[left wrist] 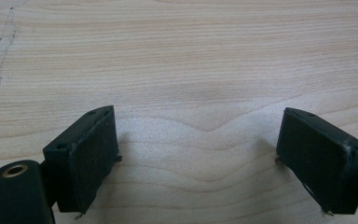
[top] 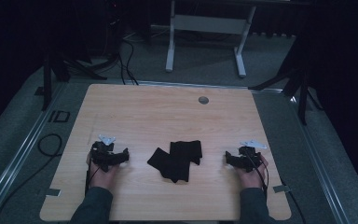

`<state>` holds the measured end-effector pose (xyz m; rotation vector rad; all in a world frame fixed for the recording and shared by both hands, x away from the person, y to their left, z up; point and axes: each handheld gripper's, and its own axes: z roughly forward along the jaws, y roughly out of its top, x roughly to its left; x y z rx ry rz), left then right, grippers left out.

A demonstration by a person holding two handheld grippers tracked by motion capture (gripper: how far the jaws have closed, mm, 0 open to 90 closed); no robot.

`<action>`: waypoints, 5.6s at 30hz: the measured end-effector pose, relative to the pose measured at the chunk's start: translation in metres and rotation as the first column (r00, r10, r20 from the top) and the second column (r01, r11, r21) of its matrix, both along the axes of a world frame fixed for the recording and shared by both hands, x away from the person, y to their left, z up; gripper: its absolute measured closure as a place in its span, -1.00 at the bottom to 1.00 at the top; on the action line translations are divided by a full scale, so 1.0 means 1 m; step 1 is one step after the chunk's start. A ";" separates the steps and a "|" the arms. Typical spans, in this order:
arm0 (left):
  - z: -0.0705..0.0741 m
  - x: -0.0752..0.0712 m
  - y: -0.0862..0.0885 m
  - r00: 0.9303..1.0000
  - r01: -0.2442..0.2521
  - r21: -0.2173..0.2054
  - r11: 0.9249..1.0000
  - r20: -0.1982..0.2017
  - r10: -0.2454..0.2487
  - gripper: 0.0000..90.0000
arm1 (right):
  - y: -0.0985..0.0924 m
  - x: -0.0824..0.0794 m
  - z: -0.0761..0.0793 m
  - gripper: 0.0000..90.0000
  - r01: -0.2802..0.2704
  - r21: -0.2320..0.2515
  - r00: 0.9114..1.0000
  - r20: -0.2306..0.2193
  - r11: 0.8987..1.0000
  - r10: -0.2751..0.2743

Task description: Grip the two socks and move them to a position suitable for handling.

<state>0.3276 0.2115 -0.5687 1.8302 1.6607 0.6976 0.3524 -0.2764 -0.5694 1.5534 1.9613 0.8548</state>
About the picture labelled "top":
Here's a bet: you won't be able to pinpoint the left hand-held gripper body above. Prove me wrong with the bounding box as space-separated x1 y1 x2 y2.
89 133 119 173

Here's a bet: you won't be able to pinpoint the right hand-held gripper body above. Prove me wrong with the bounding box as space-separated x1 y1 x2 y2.
238 138 268 174

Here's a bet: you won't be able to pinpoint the person's right hand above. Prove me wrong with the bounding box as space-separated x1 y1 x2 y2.
234 154 270 190

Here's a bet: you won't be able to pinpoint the person's left hand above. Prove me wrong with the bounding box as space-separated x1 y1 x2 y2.
86 152 121 191

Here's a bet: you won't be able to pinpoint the black cloth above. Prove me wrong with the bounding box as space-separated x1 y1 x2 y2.
146 147 191 184
169 139 204 166

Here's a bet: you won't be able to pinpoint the black tripod stand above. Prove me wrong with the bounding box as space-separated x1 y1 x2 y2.
41 50 108 112
247 36 324 126

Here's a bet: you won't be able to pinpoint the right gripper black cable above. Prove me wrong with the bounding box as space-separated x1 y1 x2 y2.
246 152 308 224

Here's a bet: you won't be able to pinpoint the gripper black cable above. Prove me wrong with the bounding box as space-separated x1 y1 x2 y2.
84 165 103 196
246 152 308 224

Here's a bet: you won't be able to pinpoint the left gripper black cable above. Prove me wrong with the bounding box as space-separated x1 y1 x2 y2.
84 165 103 196

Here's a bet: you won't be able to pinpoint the black floor cable loop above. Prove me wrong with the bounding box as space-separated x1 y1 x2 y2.
0 133 63 224

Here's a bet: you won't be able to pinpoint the metal floor rail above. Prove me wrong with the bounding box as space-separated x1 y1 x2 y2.
287 92 352 224
134 79 285 93
0 81 68 224

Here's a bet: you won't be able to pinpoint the black floor cables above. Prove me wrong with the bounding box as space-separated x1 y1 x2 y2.
117 36 140 86

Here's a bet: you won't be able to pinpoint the white desk frame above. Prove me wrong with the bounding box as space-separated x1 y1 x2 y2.
165 0 257 78

